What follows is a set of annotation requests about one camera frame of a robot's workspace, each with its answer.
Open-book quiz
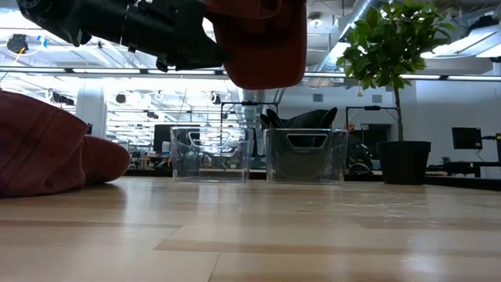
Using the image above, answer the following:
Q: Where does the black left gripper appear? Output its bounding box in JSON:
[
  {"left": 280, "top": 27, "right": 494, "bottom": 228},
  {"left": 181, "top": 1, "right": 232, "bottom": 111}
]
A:
[{"left": 124, "top": 0, "right": 232, "bottom": 72}]

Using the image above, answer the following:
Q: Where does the maroon baseball cap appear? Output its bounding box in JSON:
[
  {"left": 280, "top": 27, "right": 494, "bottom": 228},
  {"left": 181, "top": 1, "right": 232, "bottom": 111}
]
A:
[
  {"left": 205, "top": 0, "right": 308, "bottom": 91},
  {"left": 0, "top": 90, "right": 131, "bottom": 198}
]

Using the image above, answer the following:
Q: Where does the black computer monitor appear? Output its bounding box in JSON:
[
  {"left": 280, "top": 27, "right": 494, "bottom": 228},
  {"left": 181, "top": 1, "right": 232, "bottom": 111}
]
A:
[
  {"left": 452, "top": 127, "right": 483, "bottom": 150},
  {"left": 153, "top": 124, "right": 173, "bottom": 154}
]

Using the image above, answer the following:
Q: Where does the long ceiling light strip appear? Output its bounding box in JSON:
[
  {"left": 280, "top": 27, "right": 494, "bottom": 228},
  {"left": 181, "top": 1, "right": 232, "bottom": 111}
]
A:
[{"left": 0, "top": 66, "right": 501, "bottom": 82}]

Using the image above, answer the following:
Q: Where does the clear plastic bin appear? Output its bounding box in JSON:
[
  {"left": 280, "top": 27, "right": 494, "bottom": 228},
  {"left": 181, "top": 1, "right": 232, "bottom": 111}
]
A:
[
  {"left": 264, "top": 128, "right": 349, "bottom": 185},
  {"left": 170, "top": 125, "right": 254, "bottom": 184}
]

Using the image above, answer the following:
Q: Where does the white round column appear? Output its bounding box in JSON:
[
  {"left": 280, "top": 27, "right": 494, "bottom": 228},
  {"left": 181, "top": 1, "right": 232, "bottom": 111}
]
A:
[{"left": 76, "top": 88, "right": 107, "bottom": 139}]

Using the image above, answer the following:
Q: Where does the person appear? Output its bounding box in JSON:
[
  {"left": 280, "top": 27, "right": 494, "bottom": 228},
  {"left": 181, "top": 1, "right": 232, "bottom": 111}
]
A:
[{"left": 344, "top": 121, "right": 373, "bottom": 173}]

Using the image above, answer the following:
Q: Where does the potted green leafy tree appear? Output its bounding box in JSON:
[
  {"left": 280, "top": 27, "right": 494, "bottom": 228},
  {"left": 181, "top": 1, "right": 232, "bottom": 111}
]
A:
[{"left": 335, "top": 0, "right": 457, "bottom": 186}]

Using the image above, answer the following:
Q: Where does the black pendant ceiling lamp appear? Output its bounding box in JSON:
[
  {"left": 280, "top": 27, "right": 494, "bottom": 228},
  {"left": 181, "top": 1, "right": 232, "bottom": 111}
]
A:
[{"left": 6, "top": 34, "right": 29, "bottom": 55}]

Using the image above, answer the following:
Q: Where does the white ceiling light panel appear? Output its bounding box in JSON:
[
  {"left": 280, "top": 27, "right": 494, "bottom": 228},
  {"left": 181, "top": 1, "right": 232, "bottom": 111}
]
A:
[{"left": 418, "top": 23, "right": 501, "bottom": 60}]

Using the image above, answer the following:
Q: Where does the black desk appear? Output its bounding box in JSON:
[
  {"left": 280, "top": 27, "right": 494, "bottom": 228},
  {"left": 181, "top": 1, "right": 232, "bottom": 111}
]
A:
[{"left": 426, "top": 160, "right": 501, "bottom": 179}]

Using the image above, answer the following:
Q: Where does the silver ventilation duct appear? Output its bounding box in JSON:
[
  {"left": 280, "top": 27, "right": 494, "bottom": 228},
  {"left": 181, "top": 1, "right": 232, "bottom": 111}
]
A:
[{"left": 234, "top": 88, "right": 283, "bottom": 132}]

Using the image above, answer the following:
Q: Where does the black aluminium table frame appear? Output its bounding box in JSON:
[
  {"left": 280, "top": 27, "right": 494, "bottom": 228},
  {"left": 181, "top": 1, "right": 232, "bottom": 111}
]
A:
[{"left": 124, "top": 168, "right": 501, "bottom": 192}]

